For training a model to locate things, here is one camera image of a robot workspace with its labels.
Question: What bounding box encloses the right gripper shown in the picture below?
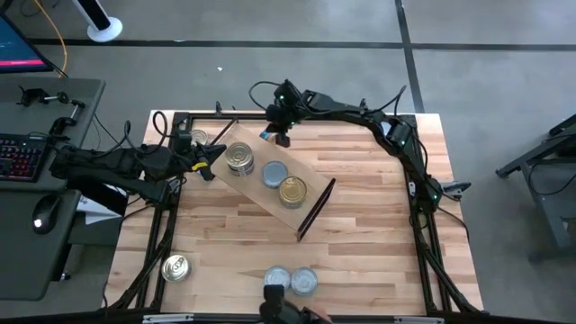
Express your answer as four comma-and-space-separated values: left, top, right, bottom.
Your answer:
265, 103, 302, 149

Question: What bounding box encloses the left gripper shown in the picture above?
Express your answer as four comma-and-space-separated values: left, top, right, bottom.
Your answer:
169, 143, 229, 183

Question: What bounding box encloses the wooden shelf black frame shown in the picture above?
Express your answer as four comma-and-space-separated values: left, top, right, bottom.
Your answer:
209, 117, 338, 243

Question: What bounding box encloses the white paper sheet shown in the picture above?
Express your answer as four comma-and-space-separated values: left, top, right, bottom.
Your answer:
75, 195, 123, 226

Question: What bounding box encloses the black desk clamp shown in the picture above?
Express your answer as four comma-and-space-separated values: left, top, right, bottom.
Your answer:
16, 85, 50, 108
48, 98, 86, 137

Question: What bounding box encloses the white floor stand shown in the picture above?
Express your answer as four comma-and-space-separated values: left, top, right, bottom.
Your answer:
71, 0, 124, 43

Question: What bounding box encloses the black computer mouse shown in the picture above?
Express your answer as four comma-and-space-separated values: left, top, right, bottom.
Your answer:
31, 194, 62, 236

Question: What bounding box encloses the grey desk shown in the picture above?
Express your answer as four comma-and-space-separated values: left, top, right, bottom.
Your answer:
0, 188, 83, 302
0, 76, 107, 194

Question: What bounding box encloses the black backlit keyboard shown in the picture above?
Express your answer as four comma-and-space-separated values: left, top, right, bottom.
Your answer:
0, 132, 50, 184

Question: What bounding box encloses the computer monitor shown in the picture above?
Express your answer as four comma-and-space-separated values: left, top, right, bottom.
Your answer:
0, 12, 54, 74

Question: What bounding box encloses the grey metal cart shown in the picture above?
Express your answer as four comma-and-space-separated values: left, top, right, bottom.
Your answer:
494, 114, 576, 265

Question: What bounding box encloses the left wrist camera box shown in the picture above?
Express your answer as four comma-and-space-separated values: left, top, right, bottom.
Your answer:
172, 128, 195, 154

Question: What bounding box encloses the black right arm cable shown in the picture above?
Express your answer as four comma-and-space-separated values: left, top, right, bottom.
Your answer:
247, 79, 283, 112

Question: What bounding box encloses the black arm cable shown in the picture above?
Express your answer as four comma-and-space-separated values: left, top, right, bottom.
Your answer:
151, 110, 171, 145
247, 79, 283, 112

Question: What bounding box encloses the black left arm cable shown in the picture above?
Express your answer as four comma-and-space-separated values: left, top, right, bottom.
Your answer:
151, 110, 171, 145

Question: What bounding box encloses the black right base cable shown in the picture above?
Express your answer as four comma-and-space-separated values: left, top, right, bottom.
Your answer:
375, 84, 409, 119

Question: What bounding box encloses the silver metal bracket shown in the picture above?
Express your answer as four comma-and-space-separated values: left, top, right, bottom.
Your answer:
394, 315, 446, 324
142, 313, 195, 324

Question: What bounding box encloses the grey frame clamp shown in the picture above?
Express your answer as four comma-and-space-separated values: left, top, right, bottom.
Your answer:
443, 180, 473, 200

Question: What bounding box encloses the yellow cord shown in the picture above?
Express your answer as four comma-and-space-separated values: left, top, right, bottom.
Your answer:
33, 0, 69, 78

